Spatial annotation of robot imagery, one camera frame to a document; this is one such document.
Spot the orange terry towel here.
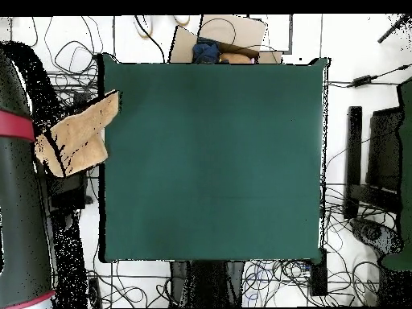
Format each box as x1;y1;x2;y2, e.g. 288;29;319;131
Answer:
34;89;121;179

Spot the dark green table cloth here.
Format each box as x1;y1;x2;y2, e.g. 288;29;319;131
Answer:
97;52;332;263

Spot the orange garment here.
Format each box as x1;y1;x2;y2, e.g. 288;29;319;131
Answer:
219;51;253;64

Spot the dark blue garment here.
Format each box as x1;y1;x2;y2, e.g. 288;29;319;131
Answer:
192;37;221;64

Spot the black equipment stand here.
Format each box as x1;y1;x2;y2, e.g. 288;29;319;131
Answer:
47;91;94;210

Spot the brown cardboard box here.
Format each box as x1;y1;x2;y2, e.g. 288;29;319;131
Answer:
168;14;284;64

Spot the black upright bar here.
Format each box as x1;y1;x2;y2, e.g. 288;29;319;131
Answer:
343;105;363;220

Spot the black box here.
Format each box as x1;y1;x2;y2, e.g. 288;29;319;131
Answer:
309;249;328;297

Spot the black power adapter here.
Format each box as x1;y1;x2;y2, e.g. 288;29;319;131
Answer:
352;74;374;88

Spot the dark green fabric panel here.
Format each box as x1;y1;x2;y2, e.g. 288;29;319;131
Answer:
381;76;412;271

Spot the black tripod leg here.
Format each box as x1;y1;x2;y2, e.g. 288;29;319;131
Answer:
377;14;412;44

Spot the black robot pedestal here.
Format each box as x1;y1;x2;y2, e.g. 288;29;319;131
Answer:
169;261;245;308

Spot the black cable tangle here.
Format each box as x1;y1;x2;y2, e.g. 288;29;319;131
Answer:
31;15;104;110
323;179;398;226
86;244;170;308
241;258;323;308

